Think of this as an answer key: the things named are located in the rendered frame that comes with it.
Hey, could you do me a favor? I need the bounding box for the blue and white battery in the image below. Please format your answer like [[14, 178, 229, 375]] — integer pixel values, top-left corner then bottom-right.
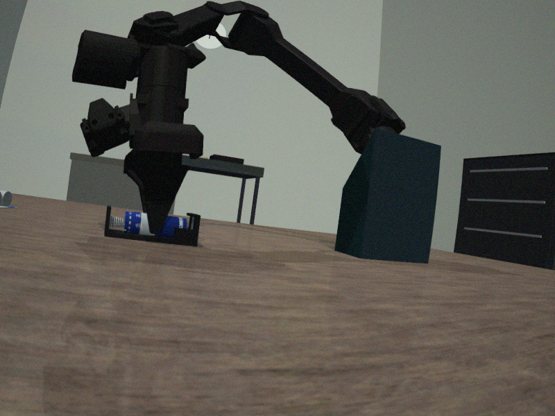
[[123, 211, 187, 238]]

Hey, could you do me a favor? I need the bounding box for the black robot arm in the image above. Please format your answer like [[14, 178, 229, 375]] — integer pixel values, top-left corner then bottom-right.
[[72, 1, 406, 157]]

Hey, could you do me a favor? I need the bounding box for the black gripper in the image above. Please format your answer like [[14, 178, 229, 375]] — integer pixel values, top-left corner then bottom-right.
[[123, 86, 203, 234]]

